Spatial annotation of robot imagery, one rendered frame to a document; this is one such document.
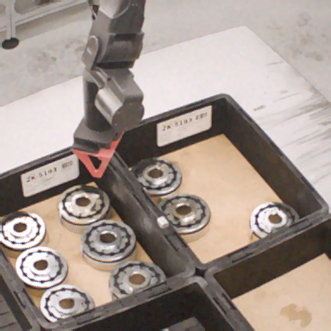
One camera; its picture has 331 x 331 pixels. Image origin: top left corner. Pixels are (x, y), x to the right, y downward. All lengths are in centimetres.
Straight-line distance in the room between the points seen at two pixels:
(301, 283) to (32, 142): 80
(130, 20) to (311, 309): 65
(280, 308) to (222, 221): 25
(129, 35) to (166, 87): 90
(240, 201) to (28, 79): 183
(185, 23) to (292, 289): 226
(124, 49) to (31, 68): 220
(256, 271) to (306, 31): 230
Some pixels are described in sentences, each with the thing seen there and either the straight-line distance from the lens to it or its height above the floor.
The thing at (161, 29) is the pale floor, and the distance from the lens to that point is 385.
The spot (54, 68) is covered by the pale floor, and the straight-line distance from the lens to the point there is 366.
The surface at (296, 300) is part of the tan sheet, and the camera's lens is 176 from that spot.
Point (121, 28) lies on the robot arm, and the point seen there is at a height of 135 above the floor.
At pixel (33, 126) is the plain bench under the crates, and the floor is 70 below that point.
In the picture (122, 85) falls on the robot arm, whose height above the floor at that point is 127.
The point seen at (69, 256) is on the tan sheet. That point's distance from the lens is 183.
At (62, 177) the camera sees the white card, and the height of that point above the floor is 87.
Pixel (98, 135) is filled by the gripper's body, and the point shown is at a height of 115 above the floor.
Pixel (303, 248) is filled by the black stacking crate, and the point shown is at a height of 88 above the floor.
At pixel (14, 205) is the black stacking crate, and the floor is 85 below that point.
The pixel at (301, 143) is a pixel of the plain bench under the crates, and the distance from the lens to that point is 227.
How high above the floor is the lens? 218
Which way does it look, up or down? 44 degrees down
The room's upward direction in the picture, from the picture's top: 1 degrees counter-clockwise
